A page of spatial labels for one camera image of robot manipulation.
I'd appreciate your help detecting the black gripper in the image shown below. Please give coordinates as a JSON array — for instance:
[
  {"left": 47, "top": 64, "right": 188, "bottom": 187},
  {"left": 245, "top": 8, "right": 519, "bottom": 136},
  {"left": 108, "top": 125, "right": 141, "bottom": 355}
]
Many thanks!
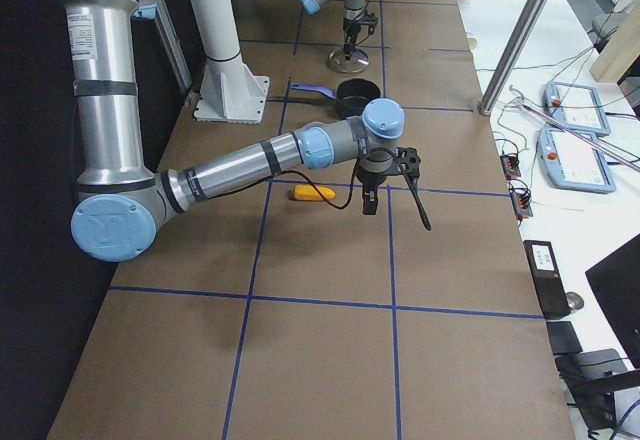
[
  {"left": 343, "top": 18, "right": 361, "bottom": 58},
  {"left": 356, "top": 163, "right": 391, "bottom": 215}
]

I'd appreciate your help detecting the glass pot lid blue knob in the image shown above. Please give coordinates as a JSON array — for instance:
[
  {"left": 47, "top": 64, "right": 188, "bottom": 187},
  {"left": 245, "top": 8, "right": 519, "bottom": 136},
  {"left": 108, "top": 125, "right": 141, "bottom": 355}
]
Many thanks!
[{"left": 327, "top": 47, "right": 369, "bottom": 74}]

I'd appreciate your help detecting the yellow corn cob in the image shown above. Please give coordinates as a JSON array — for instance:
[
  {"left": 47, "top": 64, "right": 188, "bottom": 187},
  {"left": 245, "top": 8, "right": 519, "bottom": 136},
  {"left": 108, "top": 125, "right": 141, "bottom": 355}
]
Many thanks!
[{"left": 291, "top": 184, "right": 336, "bottom": 202}]

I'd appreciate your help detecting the dark blue saucepan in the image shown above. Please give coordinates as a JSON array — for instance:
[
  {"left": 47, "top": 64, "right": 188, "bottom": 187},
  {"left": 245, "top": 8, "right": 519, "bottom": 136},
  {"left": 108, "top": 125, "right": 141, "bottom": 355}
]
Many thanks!
[{"left": 290, "top": 78, "right": 381, "bottom": 119}]

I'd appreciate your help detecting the orange connector board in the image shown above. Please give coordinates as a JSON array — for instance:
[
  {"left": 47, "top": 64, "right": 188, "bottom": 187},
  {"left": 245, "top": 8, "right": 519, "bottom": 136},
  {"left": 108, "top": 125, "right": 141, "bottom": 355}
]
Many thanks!
[
  {"left": 509, "top": 187, "right": 533, "bottom": 220},
  {"left": 500, "top": 154, "right": 521, "bottom": 180}
]

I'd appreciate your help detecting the black power adapter box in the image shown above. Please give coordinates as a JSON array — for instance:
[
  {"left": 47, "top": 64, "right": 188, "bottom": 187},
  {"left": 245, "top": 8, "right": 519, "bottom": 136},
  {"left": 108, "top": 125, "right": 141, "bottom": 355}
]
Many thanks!
[{"left": 523, "top": 240, "right": 570, "bottom": 320}]

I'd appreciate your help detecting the near teach pendant tablet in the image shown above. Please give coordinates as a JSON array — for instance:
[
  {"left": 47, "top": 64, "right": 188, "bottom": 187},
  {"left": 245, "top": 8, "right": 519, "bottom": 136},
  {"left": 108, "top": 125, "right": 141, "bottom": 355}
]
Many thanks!
[{"left": 538, "top": 127, "right": 617, "bottom": 194}]

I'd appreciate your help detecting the teach pendant tablet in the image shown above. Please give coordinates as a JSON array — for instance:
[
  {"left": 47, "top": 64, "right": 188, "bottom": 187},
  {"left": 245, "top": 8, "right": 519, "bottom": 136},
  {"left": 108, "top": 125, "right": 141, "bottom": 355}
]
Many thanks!
[
  {"left": 538, "top": 127, "right": 617, "bottom": 194},
  {"left": 543, "top": 81, "right": 611, "bottom": 137}
]

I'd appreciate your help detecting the far teach pendant tablet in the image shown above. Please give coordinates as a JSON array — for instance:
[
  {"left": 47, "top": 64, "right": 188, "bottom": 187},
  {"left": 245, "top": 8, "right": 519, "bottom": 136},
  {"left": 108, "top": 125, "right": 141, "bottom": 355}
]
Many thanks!
[{"left": 543, "top": 81, "right": 611, "bottom": 137}]

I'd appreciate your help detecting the black monitor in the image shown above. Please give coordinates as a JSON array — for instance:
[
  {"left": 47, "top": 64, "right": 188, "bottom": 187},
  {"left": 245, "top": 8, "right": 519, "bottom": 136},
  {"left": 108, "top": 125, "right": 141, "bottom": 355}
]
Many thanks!
[{"left": 585, "top": 240, "right": 639, "bottom": 367}]

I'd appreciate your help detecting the black monitor stand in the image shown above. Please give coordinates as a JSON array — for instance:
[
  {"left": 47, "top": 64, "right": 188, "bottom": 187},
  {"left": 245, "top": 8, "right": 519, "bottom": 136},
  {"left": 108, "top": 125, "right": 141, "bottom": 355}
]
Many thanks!
[{"left": 546, "top": 321, "right": 639, "bottom": 435}]

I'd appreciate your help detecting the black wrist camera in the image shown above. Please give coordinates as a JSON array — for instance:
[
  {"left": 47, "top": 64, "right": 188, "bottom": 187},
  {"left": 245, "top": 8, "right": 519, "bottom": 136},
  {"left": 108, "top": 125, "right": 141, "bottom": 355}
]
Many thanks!
[
  {"left": 394, "top": 147, "right": 421, "bottom": 187},
  {"left": 359, "top": 10, "right": 378, "bottom": 36}
]

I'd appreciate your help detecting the black camera cable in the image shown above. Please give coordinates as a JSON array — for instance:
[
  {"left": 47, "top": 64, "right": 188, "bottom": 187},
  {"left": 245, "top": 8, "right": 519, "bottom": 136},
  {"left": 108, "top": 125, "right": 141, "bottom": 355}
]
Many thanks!
[{"left": 272, "top": 152, "right": 433, "bottom": 232}]

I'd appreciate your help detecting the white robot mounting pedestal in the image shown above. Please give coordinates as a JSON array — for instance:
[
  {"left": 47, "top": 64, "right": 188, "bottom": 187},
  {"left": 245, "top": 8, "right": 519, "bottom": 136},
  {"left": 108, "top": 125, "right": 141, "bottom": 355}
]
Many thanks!
[{"left": 190, "top": 0, "right": 270, "bottom": 124}]

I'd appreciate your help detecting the aluminium frame post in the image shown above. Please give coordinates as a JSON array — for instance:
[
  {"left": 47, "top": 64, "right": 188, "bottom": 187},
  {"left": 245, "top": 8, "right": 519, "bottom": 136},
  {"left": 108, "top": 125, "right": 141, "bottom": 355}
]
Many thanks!
[{"left": 478, "top": 0, "right": 547, "bottom": 116}]

